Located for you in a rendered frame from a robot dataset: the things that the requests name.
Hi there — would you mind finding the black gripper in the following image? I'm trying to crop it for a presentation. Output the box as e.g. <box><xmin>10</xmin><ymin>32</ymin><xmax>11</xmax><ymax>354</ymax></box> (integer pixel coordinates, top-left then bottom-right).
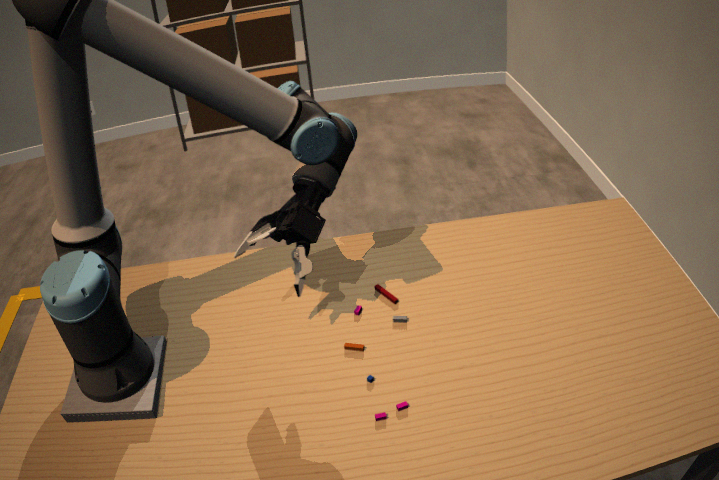
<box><xmin>234</xmin><ymin>179</ymin><xmax>331</xmax><ymax>297</ymax></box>

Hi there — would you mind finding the dark red rod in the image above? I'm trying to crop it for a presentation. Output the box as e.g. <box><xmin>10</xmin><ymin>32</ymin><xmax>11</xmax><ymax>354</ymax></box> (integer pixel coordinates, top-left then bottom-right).
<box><xmin>375</xmin><ymin>284</ymin><xmax>398</xmax><ymax>304</ymax></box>

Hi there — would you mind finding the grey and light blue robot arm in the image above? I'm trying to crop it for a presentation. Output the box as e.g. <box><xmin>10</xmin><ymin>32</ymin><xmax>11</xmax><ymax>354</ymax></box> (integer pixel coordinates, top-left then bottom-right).
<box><xmin>12</xmin><ymin>0</ymin><xmax>357</xmax><ymax>403</ymax></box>

